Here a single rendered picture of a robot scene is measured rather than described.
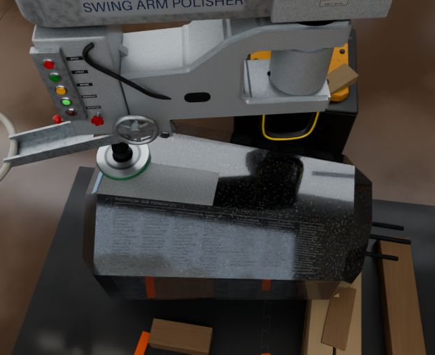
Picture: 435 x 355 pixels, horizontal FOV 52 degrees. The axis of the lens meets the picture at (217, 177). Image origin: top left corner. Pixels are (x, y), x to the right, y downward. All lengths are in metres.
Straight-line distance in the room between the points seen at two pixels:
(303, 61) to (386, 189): 1.68
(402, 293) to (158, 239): 1.34
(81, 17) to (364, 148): 2.22
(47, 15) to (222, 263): 1.09
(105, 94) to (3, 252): 1.65
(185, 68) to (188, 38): 0.11
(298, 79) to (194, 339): 1.39
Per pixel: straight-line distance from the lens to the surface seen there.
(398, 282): 2.55
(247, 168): 1.79
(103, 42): 1.27
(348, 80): 2.24
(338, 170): 1.85
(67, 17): 1.23
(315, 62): 1.38
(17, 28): 4.08
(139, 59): 1.40
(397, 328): 2.47
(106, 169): 1.82
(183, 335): 2.30
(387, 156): 3.06
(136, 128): 1.44
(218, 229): 1.74
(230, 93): 1.41
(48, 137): 1.88
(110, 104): 1.44
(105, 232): 1.84
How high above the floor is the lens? 2.37
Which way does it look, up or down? 58 degrees down
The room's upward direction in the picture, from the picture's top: 2 degrees counter-clockwise
